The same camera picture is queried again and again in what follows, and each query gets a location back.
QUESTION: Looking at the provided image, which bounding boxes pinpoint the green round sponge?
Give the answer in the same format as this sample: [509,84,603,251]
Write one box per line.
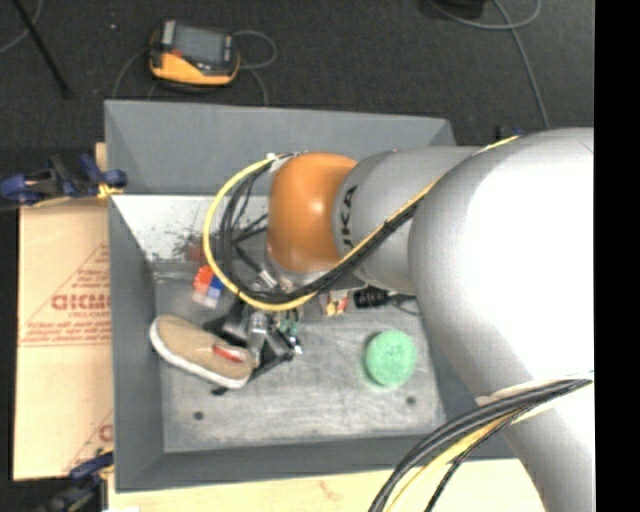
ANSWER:
[364,329,418,388]

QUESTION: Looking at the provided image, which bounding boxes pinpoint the red blue white cube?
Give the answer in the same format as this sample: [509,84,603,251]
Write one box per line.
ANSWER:
[191,264,227,309]

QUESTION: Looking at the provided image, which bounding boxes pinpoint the red and yellow small box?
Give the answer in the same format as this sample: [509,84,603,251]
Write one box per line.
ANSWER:
[319,292,350,318]

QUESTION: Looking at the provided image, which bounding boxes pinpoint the grey metal bin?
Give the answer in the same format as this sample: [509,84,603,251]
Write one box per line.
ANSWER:
[103,99,506,491]

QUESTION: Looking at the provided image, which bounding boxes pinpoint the black cylinder on white bracket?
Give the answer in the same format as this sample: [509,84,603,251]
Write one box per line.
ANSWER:
[352,286,401,310]

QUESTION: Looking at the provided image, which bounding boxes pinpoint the brown cardboard board red print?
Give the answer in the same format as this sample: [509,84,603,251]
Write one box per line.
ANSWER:
[12,142,115,481]

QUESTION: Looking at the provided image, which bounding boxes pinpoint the beige shoe with white sole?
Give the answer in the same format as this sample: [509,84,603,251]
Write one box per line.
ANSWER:
[149,314,256,390]

